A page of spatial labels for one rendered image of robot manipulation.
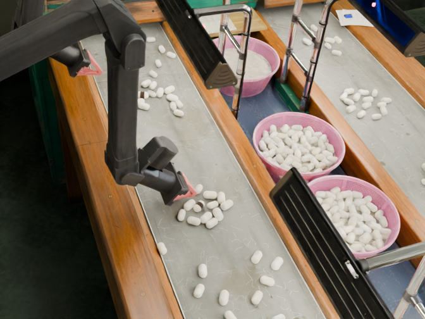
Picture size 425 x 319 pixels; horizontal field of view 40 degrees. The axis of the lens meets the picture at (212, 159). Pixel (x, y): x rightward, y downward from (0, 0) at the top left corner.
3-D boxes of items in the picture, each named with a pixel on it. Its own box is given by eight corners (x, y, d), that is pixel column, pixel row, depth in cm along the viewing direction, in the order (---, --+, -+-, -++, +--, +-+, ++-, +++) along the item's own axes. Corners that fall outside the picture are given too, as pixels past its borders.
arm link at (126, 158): (97, 7, 106) (120, 42, 100) (126, 1, 109) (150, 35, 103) (101, 162, 138) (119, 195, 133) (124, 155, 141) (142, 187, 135)
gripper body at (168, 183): (175, 162, 149) (153, 152, 144) (187, 190, 142) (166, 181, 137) (159, 179, 151) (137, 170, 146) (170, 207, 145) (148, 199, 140)
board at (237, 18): (180, 41, 202) (181, 38, 201) (167, 19, 212) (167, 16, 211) (267, 30, 212) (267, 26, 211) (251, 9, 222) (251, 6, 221)
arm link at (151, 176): (122, 168, 141) (128, 184, 137) (140, 148, 139) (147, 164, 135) (143, 177, 145) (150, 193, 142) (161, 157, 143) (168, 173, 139)
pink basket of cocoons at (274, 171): (296, 212, 161) (302, 188, 155) (230, 158, 174) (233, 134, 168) (355, 171, 175) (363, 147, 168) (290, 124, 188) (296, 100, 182)
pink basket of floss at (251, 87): (257, 113, 191) (260, 90, 185) (185, 86, 199) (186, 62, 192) (286, 73, 209) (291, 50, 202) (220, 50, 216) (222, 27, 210)
